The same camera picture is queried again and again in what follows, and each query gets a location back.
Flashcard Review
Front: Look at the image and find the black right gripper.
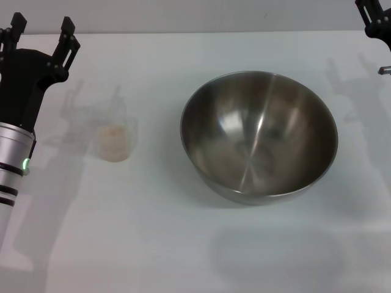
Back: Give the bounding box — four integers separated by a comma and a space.
355, 0, 391, 54

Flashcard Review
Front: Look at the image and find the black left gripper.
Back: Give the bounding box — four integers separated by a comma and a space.
0, 12, 81, 132

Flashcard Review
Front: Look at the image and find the clear plastic measuring cup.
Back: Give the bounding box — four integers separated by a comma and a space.
88, 117, 139, 163

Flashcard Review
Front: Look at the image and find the white uncooked rice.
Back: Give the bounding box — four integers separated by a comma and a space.
97, 125, 128, 161

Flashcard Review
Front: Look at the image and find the stainless steel mixing bowl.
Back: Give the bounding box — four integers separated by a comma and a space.
179, 70, 339, 206

